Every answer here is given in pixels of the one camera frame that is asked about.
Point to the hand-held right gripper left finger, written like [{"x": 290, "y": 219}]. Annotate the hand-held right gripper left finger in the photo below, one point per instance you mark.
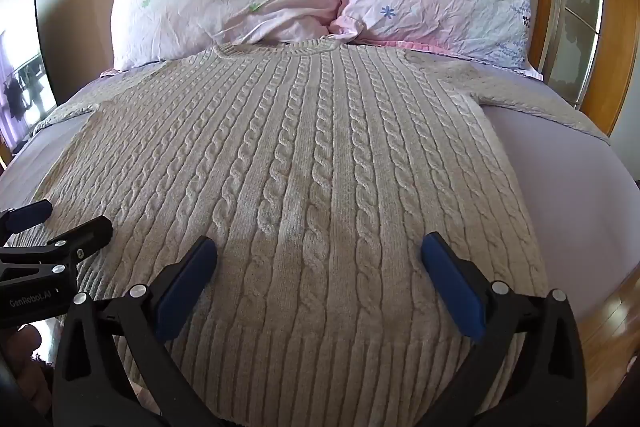
[{"x": 181, "y": 287}]

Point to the wooden headboard with mirror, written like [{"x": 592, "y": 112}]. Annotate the wooden headboard with mirror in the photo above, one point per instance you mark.
[{"x": 585, "y": 7}]

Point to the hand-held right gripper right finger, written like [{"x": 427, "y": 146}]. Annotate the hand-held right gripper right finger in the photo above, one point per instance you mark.
[{"x": 454, "y": 292}]

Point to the bed with lilac sheet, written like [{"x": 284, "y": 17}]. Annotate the bed with lilac sheet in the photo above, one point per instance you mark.
[{"x": 545, "y": 187}]

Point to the wall poster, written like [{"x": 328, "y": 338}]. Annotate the wall poster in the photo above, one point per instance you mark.
[{"x": 25, "y": 72}]

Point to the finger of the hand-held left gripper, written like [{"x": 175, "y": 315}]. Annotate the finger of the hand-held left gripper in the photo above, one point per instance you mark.
[
  {"x": 85, "y": 234},
  {"x": 29, "y": 214}
]

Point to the person's left hand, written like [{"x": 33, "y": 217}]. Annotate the person's left hand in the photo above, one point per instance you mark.
[{"x": 31, "y": 357}]

